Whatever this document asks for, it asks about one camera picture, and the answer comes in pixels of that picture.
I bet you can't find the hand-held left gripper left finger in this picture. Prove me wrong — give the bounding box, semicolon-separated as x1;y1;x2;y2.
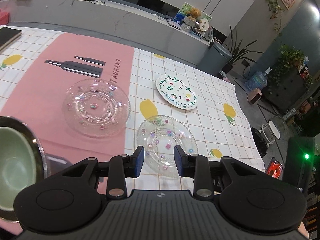
61;145;145;200

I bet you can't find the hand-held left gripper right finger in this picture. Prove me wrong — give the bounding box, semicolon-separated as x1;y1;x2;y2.
174;144;266;198

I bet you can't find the clear glass plate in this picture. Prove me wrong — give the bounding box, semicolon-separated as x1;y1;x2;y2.
62;79;131;138
136;115;198;178

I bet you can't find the painted white plate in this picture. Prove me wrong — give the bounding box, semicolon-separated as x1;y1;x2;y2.
155;74;198;110

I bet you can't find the green ceramic bowl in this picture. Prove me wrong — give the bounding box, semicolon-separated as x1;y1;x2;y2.
0;126;38;212

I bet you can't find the smartphone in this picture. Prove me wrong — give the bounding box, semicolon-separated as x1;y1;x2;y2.
265;157;285;179

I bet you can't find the white round stool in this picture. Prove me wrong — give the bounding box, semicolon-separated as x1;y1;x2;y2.
261;116;287;146

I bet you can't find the black chair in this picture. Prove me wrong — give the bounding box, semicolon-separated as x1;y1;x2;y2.
251;127;268;158

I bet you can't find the checked lemon tablecloth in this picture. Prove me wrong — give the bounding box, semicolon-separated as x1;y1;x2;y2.
0;24;266;198

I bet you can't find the dark cabinet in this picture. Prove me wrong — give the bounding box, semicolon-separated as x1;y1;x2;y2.
262;65;310;113

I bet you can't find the pink heater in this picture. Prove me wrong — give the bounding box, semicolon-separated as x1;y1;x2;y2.
246;87;263;105

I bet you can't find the blue water jug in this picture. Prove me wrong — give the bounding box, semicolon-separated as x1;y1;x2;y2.
246;67;272;93

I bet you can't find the bushy green plant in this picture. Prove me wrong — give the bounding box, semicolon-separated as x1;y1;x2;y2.
269;45;313;93

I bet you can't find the grey trash bin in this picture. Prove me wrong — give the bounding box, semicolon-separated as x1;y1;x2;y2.
197;42;233;76

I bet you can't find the tall leafy potted plant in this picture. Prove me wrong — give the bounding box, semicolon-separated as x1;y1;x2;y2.
222;26;263;74

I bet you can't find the pink placemat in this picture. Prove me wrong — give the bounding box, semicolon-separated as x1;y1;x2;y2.
0;32;136;230

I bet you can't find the round paper fan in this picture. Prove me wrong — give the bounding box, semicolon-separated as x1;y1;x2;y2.
199;17;210;31

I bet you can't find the brown teddy bear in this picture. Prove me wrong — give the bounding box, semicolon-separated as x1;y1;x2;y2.
187;8;202;22

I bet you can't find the teddy bear with clutter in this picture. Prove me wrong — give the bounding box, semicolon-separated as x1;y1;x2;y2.
175;2;212;23

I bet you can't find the hanging vine plant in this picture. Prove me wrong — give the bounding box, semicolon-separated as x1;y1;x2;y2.
265;0;285;37

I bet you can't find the black book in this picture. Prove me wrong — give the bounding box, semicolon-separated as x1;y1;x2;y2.
0;27;22;53

